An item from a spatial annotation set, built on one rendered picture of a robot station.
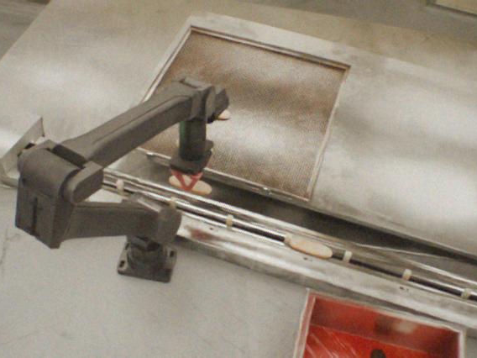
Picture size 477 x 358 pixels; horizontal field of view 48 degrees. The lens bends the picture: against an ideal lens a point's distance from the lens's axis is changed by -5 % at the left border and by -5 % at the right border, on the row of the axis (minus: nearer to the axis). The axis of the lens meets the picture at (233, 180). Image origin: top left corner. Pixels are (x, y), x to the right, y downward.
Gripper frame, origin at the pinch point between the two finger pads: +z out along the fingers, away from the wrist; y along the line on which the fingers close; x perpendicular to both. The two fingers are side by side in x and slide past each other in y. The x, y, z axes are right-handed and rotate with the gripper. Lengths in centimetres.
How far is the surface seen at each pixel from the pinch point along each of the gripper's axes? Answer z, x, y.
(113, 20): 13, 62, 76
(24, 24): 97, 190, 176
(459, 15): 98, -85, 337
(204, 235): 7.3, -6.6, -7.5
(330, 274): 7.3, -35.5, -6.9
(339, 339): 10.9, -41.2, -19.5
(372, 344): 11, -48, -18
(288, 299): 11.4, -28.5, -13.8
